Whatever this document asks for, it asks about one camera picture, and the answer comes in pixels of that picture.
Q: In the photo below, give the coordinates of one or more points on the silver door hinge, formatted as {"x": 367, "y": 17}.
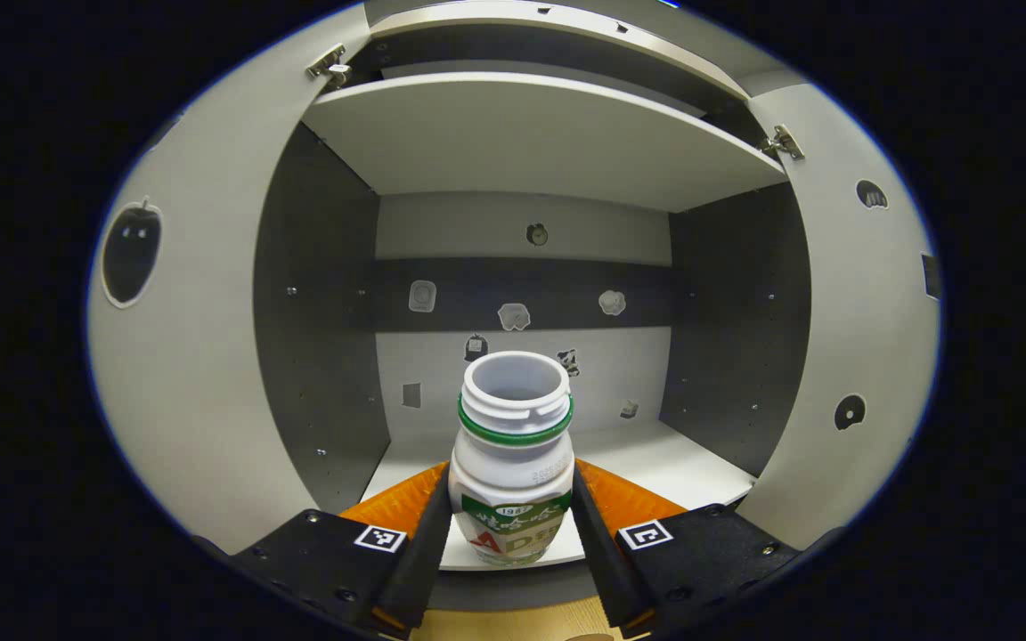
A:
{"x": 783, "y": 142}
{"x": 328, "y": 67}

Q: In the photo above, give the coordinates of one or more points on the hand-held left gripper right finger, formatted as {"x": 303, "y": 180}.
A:
{"x": 602, "y": 561}

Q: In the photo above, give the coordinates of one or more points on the white thin cabinet shelf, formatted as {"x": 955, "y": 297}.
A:
{"x": 531, "y": 142}

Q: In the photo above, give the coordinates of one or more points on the cabinet door with camera sticker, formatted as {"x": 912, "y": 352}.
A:
{"x": 201, "y": 401}

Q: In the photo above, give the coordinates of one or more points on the grey and white cabinet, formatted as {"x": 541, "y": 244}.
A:
{"x": 442, "y": 223}

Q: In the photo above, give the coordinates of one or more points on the white bottle with green label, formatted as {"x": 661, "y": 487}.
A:
{"x": 513, "y": 481}

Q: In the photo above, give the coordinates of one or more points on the cabinet door with headphones sticker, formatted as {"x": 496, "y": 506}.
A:
{"x": 860, "y": 338}

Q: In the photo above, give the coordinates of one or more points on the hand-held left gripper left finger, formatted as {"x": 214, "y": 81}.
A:
{"x": 424, "y": 561}

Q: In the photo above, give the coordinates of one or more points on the beige drawer front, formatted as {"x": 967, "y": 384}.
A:
{"x": 442, "y": 16}

